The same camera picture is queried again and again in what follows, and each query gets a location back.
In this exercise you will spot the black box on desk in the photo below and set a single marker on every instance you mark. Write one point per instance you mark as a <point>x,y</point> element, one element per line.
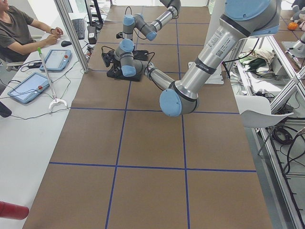
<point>92,34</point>

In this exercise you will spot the reacher grabber tool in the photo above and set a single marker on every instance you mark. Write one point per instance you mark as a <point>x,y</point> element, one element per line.
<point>55,100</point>

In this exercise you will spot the teach pendant tablet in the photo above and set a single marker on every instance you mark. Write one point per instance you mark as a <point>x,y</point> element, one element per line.
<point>57,60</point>
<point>29,88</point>

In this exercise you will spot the upper teach pendant tablet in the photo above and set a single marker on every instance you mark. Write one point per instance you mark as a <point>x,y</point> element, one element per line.
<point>57,60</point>

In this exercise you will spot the lower teach pendant tablet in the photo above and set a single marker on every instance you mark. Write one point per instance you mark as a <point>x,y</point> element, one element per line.
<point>29,88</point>

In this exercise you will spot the white chair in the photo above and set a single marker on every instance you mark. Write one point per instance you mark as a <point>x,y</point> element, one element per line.
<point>255,112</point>

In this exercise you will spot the red cylinder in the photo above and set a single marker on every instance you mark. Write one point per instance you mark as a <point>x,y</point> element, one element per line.
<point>12,211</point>

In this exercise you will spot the black graphic t-shirt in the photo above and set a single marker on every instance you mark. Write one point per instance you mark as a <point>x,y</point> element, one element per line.
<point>140,55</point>

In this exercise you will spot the aluminium frame post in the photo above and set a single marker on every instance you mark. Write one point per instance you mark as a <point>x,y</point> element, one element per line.
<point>63,12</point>

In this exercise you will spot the pile of clothes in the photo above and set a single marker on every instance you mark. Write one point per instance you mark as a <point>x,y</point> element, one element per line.
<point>258,62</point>

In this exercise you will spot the black computer mouse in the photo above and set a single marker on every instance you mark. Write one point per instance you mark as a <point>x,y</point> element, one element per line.
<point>65,43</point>

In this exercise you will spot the black keyboard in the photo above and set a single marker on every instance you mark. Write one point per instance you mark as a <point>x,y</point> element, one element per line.
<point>79,27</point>

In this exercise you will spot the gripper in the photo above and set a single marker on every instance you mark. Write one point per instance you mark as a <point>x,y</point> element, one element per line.
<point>116,70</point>

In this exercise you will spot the seated person in grey shirt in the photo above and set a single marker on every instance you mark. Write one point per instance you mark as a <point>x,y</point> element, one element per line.
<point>16,42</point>

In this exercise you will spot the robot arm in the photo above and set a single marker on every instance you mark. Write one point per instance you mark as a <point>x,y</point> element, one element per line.
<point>152,21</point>
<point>241,19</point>

